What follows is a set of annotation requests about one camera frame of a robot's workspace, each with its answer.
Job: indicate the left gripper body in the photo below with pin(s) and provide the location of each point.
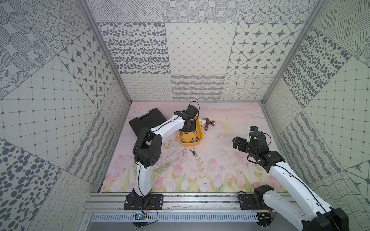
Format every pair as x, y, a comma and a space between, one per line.
188, 125

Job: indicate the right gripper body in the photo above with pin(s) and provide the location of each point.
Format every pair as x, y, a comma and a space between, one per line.
245, 146

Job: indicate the yellow plastic storage box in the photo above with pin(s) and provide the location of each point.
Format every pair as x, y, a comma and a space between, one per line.
191, 138

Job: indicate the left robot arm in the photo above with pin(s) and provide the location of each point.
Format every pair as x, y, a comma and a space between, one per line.
151, 130

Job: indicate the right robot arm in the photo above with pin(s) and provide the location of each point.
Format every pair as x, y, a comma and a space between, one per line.
310, 212

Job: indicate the red and white valve fitting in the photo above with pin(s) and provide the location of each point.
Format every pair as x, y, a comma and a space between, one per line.
205, 123

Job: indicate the black plastic tool case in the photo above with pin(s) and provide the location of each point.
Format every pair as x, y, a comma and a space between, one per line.
150, 120

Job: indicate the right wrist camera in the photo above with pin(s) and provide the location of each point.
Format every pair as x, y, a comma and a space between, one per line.
254, 129

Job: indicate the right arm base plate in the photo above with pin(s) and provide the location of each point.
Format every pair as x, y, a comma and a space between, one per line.
251, 202

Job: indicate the aluminium rail frame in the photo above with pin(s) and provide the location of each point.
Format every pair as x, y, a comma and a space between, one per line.
173, 202

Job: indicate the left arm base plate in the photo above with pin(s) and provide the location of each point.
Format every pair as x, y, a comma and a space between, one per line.
151, 202

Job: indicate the white slotted cable duct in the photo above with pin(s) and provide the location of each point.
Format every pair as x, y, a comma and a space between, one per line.
176, 217

